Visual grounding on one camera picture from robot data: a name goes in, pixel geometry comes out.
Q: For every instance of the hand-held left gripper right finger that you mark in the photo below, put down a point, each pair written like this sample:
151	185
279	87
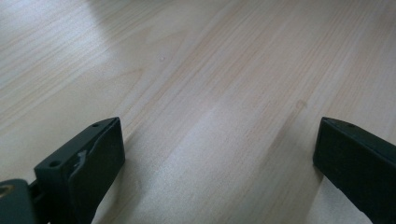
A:
358	161

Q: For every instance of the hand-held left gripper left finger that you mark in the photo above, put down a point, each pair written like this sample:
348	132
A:
84	168

